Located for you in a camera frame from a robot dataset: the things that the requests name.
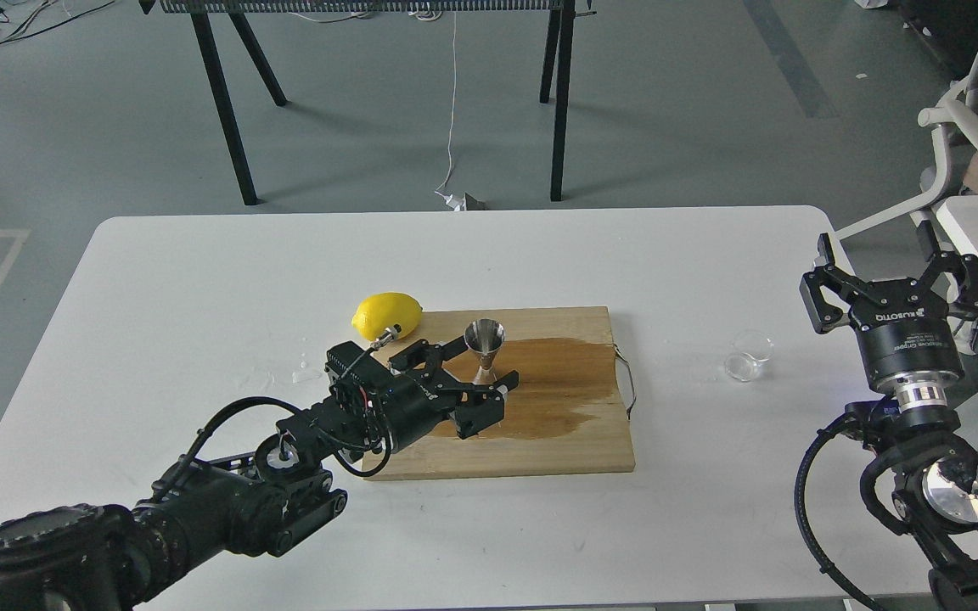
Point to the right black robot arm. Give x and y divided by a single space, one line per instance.
923 479

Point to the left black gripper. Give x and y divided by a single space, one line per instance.
399 403

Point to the wooden cutting board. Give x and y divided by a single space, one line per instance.
566 417

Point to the steel double jigger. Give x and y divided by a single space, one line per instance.
485 337

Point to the yellow lemon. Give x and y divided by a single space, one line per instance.
386 310

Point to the black metal table frame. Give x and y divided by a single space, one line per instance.
555 74

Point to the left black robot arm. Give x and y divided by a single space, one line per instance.
252 482

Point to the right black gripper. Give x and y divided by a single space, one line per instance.
900 325

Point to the small clear glass cup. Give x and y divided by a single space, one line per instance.
751 349

